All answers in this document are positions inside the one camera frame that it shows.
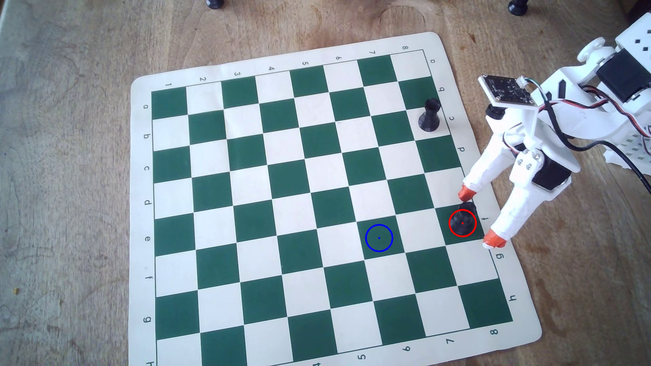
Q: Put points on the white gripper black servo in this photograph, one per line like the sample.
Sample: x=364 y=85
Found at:
x=529 y=165

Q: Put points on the black chess pawn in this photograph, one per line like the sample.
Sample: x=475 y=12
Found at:
x=430 y=118
x=466 y=212

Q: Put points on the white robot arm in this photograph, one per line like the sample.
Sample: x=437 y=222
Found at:
x=635 y=45

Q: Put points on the black chess piece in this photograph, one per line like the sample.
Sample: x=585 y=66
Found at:
x=214 y=3
x=517 y=6

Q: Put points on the green and white chess mat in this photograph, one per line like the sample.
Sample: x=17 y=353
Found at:
x=285 y=178

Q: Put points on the black camera circuit board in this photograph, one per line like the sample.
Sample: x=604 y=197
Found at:
x=508 y=90

